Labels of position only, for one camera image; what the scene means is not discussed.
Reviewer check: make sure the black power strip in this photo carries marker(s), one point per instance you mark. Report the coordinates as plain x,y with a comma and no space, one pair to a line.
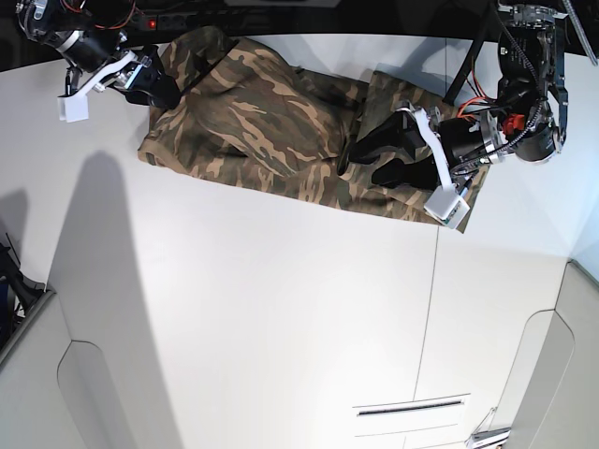
181,21

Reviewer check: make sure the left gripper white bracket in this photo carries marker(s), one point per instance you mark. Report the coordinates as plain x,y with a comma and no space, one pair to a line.
406,129

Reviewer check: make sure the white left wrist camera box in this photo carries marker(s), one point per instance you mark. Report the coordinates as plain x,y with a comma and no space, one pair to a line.
447,207

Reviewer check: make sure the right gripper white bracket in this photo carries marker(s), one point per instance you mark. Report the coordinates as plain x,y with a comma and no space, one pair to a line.
138,74

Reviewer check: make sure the camouflage T-shirt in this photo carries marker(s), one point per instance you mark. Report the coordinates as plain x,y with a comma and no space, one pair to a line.
249,119

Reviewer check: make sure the grey clip bottom right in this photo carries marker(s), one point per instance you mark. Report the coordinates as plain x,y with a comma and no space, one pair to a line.
489,438

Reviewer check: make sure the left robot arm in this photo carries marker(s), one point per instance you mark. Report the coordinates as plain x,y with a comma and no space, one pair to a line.
527,117

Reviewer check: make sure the black equipment left edge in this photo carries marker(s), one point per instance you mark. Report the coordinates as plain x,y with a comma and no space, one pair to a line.
16,288

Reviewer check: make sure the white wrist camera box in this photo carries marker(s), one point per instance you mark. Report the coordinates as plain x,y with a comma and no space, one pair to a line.
73,108
447,207

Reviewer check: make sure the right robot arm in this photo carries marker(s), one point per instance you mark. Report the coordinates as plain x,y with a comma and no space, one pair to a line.
90,36

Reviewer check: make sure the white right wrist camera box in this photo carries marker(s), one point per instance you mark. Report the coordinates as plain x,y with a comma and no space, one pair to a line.
73,108

